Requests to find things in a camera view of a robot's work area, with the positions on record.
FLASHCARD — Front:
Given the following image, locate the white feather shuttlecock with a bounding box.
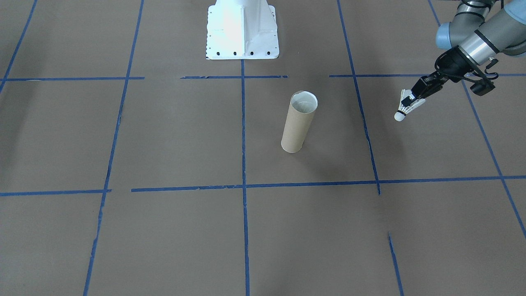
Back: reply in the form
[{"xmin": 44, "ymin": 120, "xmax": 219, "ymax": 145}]
[{"xmin": 394, "ymin": 89, "xmax": 427, "ymax": 122}]

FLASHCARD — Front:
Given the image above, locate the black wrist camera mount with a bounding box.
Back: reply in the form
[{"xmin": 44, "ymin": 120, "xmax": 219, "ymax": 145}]
[{"xmin": 462, "ymin": 58, "xmax": 499, "ymax": 96}]

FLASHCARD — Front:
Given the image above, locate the brown cardboard tube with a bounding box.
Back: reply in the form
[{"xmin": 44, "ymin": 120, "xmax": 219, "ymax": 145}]
[{"xmin": 281, "ymin": 90, "xmax": 319, "ymax": 154}]

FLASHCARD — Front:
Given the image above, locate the white pedestal column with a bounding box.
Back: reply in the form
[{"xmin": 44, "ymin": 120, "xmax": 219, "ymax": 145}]
[{"xmin": 205, "ymin": 0, "xmax": 280, "ymax": 60}]

